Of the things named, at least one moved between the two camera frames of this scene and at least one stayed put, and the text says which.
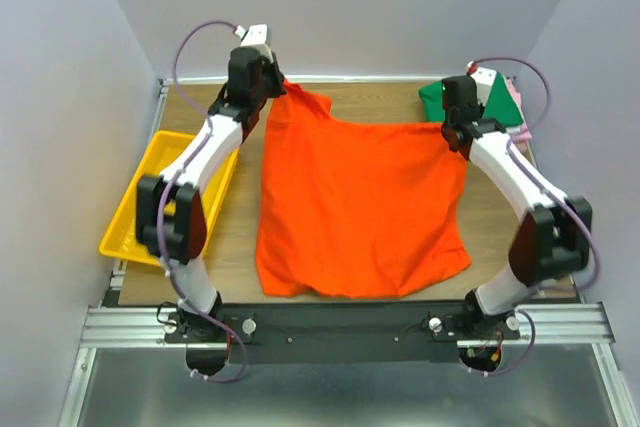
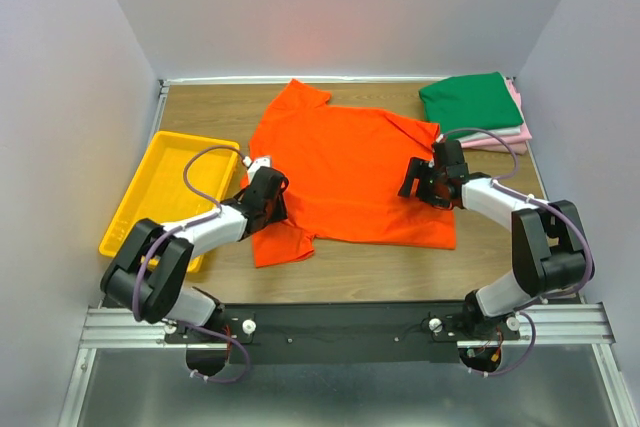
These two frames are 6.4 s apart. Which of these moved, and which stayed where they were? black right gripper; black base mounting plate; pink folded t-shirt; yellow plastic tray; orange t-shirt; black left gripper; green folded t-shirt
Moved: black left gripper; black right gripper; orange t-shirt
Stayed: pink folded t-shirt; green folded t-shirt; yellow plastic tray; black base mounting plate
